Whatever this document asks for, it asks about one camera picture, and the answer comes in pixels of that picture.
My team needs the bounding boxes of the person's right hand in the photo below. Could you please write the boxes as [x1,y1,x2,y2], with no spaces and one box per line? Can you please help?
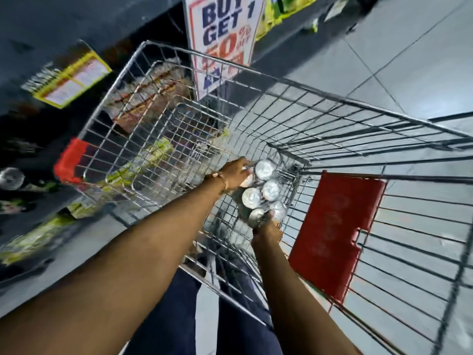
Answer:
[252,212,284,245]

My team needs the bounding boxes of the person's left hand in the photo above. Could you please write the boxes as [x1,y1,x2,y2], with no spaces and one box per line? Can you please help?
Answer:
[212,158,255,193]

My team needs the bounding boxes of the silver top drink can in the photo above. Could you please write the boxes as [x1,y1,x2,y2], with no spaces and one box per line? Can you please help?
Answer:
[261,180,282,202]
[254,159,278,181]
[269,200,288,223]
[241,187,262,210]
[248,208,267,229]

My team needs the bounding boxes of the person's right forearm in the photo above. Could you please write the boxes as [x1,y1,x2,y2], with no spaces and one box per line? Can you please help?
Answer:
[252,234,358,355]

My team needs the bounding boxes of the person's left forearm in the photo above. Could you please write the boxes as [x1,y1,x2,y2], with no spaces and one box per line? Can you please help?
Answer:
[0,180,227,355]

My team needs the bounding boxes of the red plastic cart seat flap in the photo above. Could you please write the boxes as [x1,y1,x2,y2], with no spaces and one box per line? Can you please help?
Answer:
[288,171,387,304]

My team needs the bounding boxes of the row of brown striped packets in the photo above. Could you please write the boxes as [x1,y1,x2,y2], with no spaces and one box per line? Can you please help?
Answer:
[105,64,196,134]

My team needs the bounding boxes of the white red promotional sign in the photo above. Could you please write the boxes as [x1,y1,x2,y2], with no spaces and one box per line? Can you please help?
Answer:
[184,0,267,100]

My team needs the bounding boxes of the person's dark blue trousers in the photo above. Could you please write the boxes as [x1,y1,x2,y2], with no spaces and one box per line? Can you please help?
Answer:
[124,251,283,355]

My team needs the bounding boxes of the row of yellow green packets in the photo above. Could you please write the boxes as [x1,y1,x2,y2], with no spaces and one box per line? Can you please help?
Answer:
[255,0,323,42]

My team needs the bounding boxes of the red cart corner bumper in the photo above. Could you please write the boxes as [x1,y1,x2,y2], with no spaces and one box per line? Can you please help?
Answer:
[53,138,89,184]

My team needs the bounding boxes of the yellow shelf price tag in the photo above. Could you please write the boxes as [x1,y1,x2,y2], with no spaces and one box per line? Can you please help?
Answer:
[33,51,113,109]

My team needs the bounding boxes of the row of pale green packets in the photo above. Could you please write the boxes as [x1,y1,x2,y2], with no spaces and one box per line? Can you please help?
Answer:
[0,138,174,266]

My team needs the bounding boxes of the round white lid jar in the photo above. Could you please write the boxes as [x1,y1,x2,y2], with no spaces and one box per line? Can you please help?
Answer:
[0,167,26,191]

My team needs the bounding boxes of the silver wire shopping cart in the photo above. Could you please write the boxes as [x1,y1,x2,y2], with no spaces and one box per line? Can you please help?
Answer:
[55,40,473,355]

